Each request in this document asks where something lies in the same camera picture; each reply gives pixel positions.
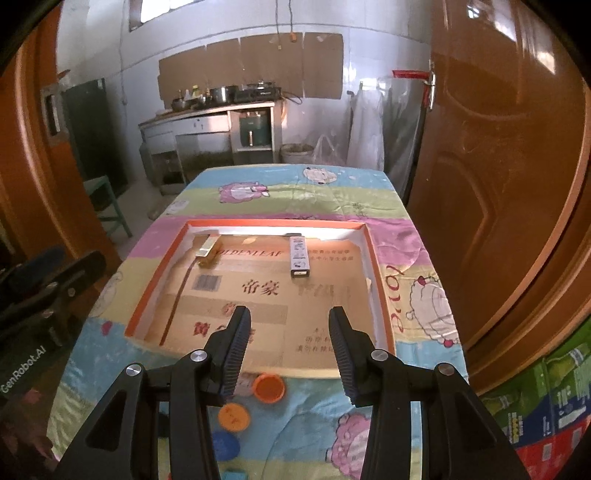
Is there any white plastic bag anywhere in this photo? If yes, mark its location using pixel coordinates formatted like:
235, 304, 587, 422
313, 134, 347, 166

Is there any dark green panel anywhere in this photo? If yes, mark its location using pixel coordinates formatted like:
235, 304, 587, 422
62, 78, 130, 195

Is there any wooden door with latch plate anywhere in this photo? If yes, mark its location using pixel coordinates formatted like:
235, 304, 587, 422
0, 4, 134, 287

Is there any green printed carton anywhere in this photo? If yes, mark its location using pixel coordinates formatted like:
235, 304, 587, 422
482, 369, 561, 446
545, 335, 591, 432

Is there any orange bottle cap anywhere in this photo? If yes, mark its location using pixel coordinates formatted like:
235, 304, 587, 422
218, 403, 251, 432
253, 373, 287, 403

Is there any red printed carton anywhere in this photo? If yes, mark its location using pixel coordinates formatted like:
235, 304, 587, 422
512, 427, 587, 480

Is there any green wooden chair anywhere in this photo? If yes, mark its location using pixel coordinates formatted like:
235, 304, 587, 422
83, 175, 132, 238

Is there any small gold box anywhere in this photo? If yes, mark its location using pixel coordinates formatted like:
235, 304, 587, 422
193, 234, 221, 268

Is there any silver door handle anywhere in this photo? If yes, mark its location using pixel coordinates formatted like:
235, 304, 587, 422
424, 60, 437, 112

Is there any cardboard wall covering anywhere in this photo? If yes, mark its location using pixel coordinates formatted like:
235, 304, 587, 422
157, 32, 345, 101

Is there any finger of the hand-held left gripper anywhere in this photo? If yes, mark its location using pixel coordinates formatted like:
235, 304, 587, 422
0, 246, 68, 296
0, 250, 108, 342

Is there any black induction cooker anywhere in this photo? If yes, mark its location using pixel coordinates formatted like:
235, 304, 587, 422
235, 85, 282, 103

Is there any hanging cord with orange plug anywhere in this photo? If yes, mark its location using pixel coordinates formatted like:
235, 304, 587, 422
272, 0, 298, 49

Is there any green kitchen appliance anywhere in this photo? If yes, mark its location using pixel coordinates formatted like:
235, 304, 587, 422
239, 113, 269, 147

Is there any shallow cardboard box orange rim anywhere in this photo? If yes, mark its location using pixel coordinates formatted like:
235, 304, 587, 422
124, 219, 397, 380

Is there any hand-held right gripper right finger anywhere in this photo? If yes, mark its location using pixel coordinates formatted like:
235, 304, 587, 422
328, 305, 532, 480

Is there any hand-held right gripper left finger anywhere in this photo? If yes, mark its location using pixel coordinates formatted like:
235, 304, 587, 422
53, 305, 252, 480

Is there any blue bottle cap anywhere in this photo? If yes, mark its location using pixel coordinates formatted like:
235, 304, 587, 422
211, 430, 242, 461

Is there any bright window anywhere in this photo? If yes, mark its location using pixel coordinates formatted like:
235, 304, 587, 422
127, 0, 218, 31

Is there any steel kitchen counter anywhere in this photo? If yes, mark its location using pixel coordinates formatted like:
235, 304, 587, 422
139, 99, 284, 185

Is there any clear plastic sheeting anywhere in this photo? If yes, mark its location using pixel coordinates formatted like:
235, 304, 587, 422
346, 76, 428, 204

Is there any white patterned cigarette box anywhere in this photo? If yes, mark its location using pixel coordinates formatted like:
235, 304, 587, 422
289, 235, 312, 278

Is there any glossy wooden door with handle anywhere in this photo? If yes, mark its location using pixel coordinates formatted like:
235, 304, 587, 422
406, 0, 591, 398

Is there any metal latch plate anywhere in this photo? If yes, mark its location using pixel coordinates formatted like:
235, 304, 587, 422
41, 85, 63, 137

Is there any pale round bucket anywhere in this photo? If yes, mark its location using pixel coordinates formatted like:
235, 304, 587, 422
281, 143, 315, 164

